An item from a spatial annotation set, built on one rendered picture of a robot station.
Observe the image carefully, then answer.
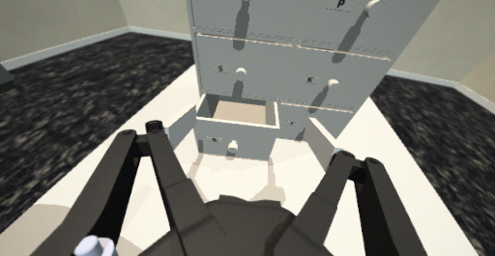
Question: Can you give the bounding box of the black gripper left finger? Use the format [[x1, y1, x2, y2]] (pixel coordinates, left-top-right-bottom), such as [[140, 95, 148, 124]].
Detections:
[[29, 103, 230, 256]]

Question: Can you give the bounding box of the grey chest of drawers with cream top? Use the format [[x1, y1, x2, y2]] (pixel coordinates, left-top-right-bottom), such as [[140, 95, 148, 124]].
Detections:
[[186, 0, 440, 140]]

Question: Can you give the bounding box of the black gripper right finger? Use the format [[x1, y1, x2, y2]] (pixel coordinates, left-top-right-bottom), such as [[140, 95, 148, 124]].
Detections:
[[273, 118, 428, 256]]

